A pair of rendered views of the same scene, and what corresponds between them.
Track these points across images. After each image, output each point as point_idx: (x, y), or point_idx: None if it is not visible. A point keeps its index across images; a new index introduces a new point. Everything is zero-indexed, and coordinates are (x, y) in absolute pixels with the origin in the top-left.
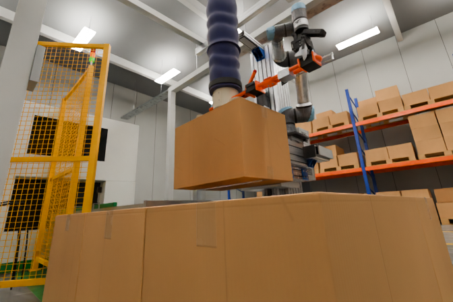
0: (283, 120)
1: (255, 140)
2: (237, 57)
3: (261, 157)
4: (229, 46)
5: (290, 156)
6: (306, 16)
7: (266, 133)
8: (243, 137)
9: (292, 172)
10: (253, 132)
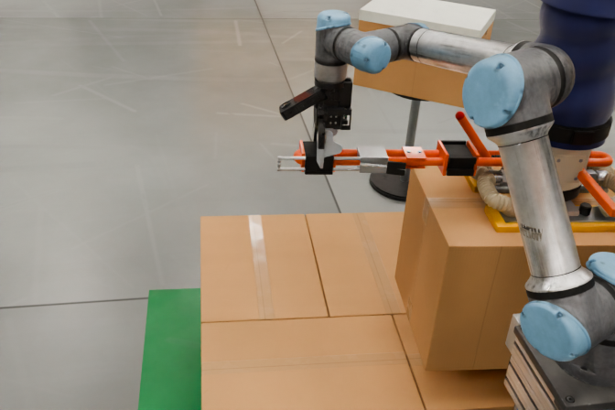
0: (443, 254)
1: (408, 245)
2: (555, 39)
3: (407, 276)
4: (540, 11)
5: (510, 372)
6: (315, 54)
7: (419, 251)
8: (402, 229)
9: None
10: (410, 232)
